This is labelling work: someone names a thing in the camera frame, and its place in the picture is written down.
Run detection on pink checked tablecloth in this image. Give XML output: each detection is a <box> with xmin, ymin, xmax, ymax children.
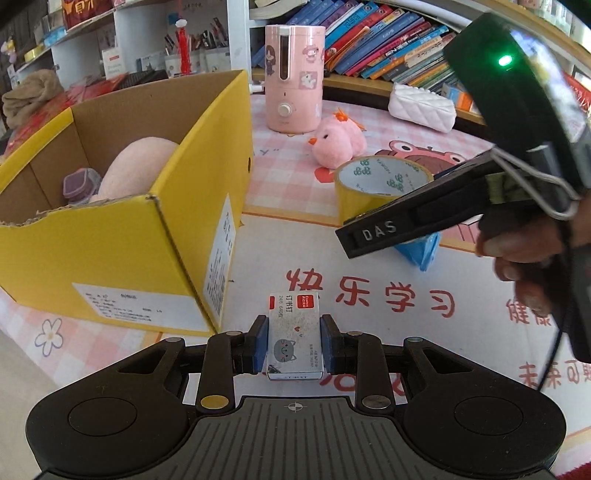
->
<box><xmin>0</xmin><ymin>85</ymin><xmax>591</xmax><ymax>480</ymax></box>

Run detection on wide yellow tape roll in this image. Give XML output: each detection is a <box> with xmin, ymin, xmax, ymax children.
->
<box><xmin>333</xmin><ymin>156</ymin><xmax>435</xmax><ymax>227</ymax></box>

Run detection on thick beige-paged book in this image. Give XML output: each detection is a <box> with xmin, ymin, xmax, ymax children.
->
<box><xmin>252</xmin><ymin>0</ymin><xmax>308</xmax><ymax>21</ymax></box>

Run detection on red figure-printed gift box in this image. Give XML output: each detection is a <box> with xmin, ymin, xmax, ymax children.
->
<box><xmin>60</xmin><ymin>0</ymin><xmax>116</xmax><ymax>29</ymax></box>

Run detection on red gift bag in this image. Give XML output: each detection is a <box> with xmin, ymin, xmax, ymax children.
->
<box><xmin>0</xmin><ymin>74</ymin><xmax>130</xmax><ymax>158</ymax></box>

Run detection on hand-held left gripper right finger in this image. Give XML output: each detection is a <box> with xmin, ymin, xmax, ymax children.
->
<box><xmin>321</xmin><ymin>315</ymin><xmax>467</xmax><ymax>414</ymax></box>

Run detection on white shelf unit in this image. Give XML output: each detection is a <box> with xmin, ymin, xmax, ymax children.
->
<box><xmin>0</xmin><ymin>0</ymin><xmax>252</xmax><ymax>93</ymax></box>

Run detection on wooden bookshelf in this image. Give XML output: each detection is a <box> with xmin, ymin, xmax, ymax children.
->
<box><xmin>323</xmin><ymin>71</ymin><xmax>485</xmax><ymax>125</ymax></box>

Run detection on pink chick plush toy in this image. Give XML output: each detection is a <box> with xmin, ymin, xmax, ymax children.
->
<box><xmin>308</xmin><ymin>108</ymin><xmax>368</xmax><ymax>168</ymax></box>

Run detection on person's right hand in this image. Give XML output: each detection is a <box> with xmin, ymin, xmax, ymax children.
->
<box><xmin>475</xmin><ymin>194</ymin><xmax>591</xmax><ymax>320</ymax></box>

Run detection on row of colourful books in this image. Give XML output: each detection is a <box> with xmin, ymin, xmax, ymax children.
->
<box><xmin>286</xmin><ymin>0</ymin><xmax>485</xmax><ymax>114</ymax></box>

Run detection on brown knitted scarf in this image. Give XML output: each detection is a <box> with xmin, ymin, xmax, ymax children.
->
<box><xmin>2</xmin><ymin>69</ymin><xmax>65</xmax><ymax>129</ymax></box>

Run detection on small purple-grey container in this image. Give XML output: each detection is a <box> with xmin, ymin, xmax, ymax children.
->
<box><xmin>62</xmin><ymin>168</ymin><xmax>103</xmax><ymax>205</ymax></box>

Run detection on red tassel ornament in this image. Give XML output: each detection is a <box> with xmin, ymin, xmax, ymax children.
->
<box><xmin>175</xmin><ymin>18</ymin><xmax>192</xmax><ymax>75</ymax></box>

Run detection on metal wire clip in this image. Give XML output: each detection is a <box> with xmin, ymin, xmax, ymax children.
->
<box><xmin>492</xmin><ymin>148</ymin><xmax>583</xmax><ymax>220</ymax></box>

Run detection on yellow cardboard box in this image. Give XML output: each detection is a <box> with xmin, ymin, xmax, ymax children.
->
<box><xmin>0</xmin><ymin>69</ymin><xmax>254</xmax><ymax>337</ymax></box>

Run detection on white quilted bag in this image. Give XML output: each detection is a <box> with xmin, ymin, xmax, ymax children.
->
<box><xmin>388</xmin><ymin>83</ymin><xmax>458</xmax><ymax>134</ymax></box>

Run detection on large pink plush toy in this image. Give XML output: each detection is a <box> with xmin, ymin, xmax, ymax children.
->
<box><xmin>90</xmin><ymin>138</ymin><xmax>181</xmax><ymax>204</ymax></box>

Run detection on black electronic keyboard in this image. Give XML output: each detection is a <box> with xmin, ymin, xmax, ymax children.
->
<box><xmin>124</xmin><ymin>69</ymin><xmax>169</xmax><ymax>86</ymax></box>

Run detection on small blue packet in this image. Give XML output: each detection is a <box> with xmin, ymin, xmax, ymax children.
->
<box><xmin>394</xmin><ymin>232</ymin><xmax>441</xmax><ymax>272</ymax></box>

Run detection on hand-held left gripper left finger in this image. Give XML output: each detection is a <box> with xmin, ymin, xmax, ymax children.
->
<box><xmin>117</xmin><ymin>315</ymin><xmax>270</xmax><ymax>416</ymax></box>

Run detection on white staple box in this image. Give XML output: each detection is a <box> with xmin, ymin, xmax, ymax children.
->
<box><xmin>265</xmin><ymin>290</ymin><xmax>325</xmax><ymax>381</ymax></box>

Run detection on white box with red label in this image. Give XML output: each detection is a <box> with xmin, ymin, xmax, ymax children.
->
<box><xmin>100</xmin><ymin>46</ymin><xmax>127</xmax><ymax>79</ymax></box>

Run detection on pink humidifier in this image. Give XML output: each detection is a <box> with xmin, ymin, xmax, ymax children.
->
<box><xmin>264</xmin><ymin>24</ymin><xmax>326</xmax><ymax>136</ymax></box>

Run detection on pen holders with pens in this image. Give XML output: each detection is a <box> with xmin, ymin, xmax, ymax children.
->
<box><xmin>164</xmin><ymin>18</ymin><xmax>230</xmax><ymax>77</ymax></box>

